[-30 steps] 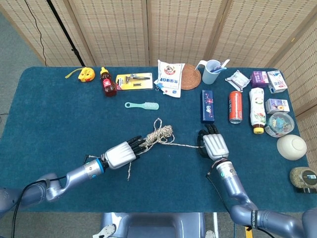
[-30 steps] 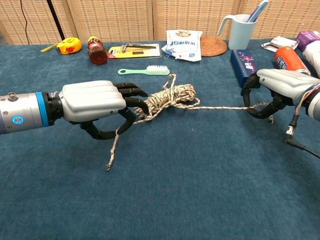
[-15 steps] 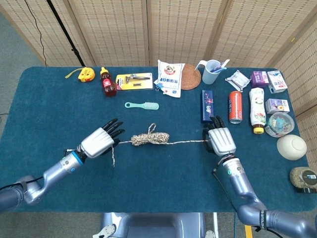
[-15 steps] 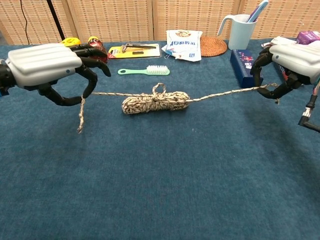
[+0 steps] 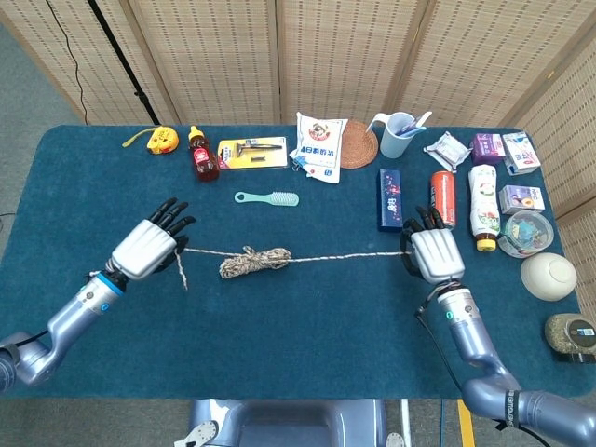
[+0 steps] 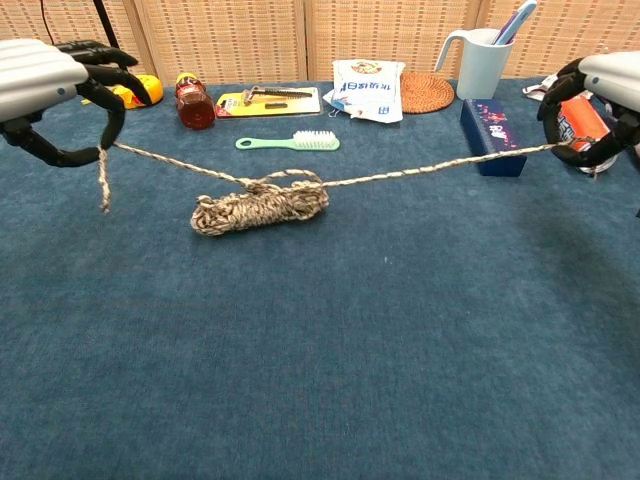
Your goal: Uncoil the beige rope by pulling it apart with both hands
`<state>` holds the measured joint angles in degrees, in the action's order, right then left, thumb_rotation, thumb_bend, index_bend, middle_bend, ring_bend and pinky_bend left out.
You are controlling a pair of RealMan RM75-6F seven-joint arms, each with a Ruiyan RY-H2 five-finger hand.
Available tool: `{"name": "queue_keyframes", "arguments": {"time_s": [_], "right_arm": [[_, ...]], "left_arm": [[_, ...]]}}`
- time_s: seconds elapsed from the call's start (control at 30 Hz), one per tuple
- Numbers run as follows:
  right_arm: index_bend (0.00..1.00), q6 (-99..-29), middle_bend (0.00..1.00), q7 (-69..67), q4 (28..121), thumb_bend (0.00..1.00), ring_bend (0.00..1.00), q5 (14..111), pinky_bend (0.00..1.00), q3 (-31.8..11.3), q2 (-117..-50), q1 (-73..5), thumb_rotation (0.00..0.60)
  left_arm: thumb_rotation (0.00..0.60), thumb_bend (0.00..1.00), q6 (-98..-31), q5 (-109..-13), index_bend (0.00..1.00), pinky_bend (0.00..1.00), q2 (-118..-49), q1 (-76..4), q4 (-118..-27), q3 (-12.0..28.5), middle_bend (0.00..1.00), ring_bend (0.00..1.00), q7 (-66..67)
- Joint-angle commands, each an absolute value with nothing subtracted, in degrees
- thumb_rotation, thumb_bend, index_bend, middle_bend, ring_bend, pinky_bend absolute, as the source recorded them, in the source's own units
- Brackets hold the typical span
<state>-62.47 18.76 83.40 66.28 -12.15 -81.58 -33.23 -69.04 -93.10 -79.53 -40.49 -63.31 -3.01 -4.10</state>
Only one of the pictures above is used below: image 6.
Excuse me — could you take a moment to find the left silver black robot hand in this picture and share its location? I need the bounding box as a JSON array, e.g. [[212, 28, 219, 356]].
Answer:
[[0, 38, 154, 169]]

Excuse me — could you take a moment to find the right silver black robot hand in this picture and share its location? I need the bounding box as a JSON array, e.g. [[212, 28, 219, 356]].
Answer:
[[537, 51, 640, 174]]

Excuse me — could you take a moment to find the beige braided rope bundle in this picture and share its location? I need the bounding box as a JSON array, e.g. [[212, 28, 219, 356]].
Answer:
[[97, 137, 599, 239]]

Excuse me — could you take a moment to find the red soda can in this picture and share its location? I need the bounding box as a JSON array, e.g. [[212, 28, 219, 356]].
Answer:
[[555, 94, 620, 175]]

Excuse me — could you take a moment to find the white tissue packet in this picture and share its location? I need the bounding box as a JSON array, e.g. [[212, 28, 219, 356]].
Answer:
[[522, 72, 562, 100]]

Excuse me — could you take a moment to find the black stand pole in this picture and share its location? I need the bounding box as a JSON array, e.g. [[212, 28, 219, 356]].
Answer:
[[92, 0, 122, 51]]

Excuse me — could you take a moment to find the light blue toothbrush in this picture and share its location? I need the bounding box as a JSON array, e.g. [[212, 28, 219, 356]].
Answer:
[[492, 0, 539, 47]]

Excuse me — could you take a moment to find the blue purple toothbrush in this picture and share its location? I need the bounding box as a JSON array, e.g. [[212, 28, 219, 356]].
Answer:
[[492, 10, 522, 46]]

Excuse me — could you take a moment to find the yellow tape measure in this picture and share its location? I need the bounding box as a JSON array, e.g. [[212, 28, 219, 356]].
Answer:
[[82, 73, 165, 110]]

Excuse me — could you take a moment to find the dark blue long box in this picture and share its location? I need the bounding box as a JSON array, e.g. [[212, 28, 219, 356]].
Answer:
[[459, 98, 529, 177]]

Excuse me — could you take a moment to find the red sauce bottle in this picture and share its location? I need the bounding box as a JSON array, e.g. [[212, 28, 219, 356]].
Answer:
[[173, 72, 217, 131]]

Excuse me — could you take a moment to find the round woven rattan coaster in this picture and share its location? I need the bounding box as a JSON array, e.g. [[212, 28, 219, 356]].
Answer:
[[399, 71, 456, 115]]

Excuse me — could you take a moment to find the bamboo folding screen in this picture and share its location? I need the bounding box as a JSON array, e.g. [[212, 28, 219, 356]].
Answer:
[[0, 0, 640, 91]]

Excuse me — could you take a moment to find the white snack bag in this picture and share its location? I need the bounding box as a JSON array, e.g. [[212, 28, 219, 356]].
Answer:
[[322, 58, 405, 124]]

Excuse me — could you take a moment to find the razor in yellow blister pack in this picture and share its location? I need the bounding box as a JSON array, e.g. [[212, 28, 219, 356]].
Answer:
[[214, 85, 324, 120]]

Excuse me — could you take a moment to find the mint green scrub brush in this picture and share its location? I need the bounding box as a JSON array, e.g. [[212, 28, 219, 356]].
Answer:
[[235, 129, 341, 152]]

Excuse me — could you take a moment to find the thin black hanging cable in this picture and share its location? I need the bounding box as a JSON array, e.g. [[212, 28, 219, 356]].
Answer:
[[39, 0, 64, 45]]

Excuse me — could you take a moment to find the pale blue handled cup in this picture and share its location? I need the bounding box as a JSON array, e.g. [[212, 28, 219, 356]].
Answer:
[[433, 28, 516, 101]]

